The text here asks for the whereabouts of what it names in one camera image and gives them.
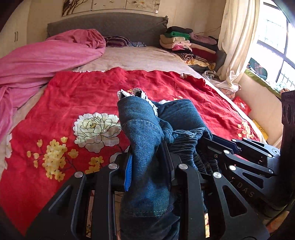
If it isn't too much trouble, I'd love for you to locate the striped dark pillow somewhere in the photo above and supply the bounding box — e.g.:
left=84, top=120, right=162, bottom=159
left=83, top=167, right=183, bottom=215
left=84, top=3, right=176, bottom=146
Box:
left=103, top=35, right=147, bottom=48

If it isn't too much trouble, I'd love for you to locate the pink blanket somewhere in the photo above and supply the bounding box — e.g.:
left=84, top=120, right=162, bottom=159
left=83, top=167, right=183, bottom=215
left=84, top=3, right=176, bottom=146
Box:
left=1, top=29, right=106, bottom=138

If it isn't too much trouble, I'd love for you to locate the blue denim pants lace hem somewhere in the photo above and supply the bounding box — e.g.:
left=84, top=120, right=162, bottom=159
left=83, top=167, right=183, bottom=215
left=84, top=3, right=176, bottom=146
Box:
left=117, top=88, right=212, bottom=239

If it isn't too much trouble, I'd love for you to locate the red plastic bag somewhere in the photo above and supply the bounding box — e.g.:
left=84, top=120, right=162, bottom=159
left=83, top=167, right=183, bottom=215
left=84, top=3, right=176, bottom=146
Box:
left=233, top=96, right=251, bottom=116

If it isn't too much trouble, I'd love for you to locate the window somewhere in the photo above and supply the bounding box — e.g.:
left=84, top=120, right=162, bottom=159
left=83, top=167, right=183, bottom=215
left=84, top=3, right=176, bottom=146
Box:
left=247, top=1, right=294, bottom=93

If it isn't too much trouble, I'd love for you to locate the red floral bedspread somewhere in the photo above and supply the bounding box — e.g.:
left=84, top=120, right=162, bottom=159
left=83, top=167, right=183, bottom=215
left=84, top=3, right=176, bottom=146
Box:
left=1, top=68, right=264, bottom=234

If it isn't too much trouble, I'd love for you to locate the tree painting wall art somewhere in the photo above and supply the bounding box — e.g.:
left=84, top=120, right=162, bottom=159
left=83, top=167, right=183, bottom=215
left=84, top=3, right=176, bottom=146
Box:
left=62, top=0, right=161, bottom=16

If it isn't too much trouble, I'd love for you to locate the yellow box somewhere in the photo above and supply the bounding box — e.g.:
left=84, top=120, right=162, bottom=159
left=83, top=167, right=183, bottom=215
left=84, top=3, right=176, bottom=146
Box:
left=253, top=119, right=268, bottom=140

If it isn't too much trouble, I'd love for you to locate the pile of folded clothes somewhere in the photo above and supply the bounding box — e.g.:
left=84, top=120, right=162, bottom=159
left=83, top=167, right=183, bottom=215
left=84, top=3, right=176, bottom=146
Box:
left=159, top=26, right=226, bottom=73

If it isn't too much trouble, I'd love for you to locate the grey headboard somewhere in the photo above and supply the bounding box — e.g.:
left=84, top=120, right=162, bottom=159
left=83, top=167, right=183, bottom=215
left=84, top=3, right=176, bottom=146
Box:
left=47, top=12, right=169, bottom=47

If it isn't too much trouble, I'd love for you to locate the cream wardrobe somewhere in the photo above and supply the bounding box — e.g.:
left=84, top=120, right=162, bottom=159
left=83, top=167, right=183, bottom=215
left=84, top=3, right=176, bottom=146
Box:
left=1, top=0, right=32, bottom=57

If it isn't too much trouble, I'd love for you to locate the cream curtain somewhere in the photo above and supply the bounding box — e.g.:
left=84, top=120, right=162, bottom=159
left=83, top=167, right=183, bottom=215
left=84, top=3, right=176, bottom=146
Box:
left=208, top=1, right=263, bottom=92

